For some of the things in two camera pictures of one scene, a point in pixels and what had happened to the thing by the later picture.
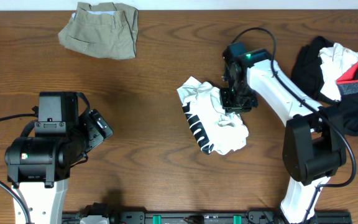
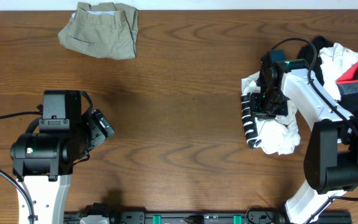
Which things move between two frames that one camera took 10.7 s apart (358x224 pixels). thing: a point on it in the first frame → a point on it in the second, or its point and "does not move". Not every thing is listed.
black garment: x=306 y=68 does not move
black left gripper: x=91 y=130 does not move
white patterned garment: x=335 y=60 does not move
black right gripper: x=229 y=106 → x=257 y=110
